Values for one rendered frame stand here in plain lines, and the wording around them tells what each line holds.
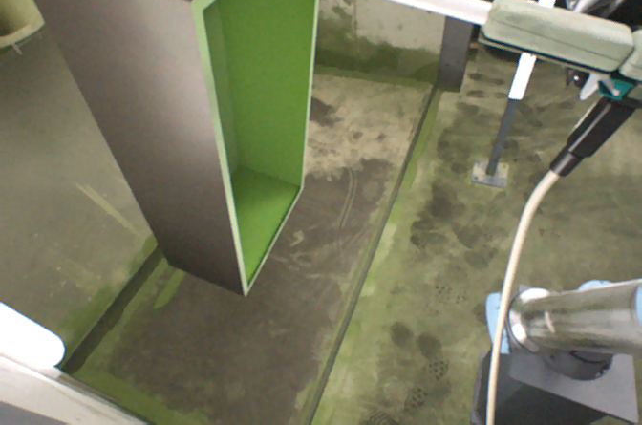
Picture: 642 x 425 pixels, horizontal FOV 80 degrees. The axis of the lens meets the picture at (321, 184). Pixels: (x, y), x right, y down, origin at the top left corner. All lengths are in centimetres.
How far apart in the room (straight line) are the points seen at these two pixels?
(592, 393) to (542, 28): 108
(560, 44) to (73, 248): 207
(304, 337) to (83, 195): 129
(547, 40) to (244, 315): 182
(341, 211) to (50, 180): 149
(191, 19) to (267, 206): 125
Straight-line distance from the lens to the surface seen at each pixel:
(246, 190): 188
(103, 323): 228
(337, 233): 221
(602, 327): 78
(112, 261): 225
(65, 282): 220
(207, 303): 216
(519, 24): 52
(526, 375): 135
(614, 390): 142
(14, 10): 194
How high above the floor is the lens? 187
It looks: 48 degrees down
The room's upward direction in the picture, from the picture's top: 9 degrees counter-clockwise
